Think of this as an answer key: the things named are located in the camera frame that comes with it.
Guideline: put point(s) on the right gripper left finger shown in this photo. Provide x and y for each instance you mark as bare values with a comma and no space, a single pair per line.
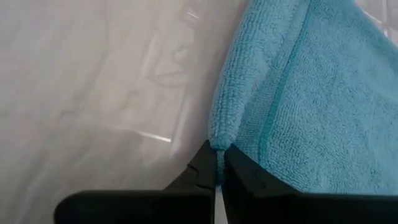
155,208

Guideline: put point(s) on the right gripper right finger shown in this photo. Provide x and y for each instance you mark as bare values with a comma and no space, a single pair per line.
280,208

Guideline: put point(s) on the blue microfibre towel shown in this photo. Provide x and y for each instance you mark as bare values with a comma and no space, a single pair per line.
311,93

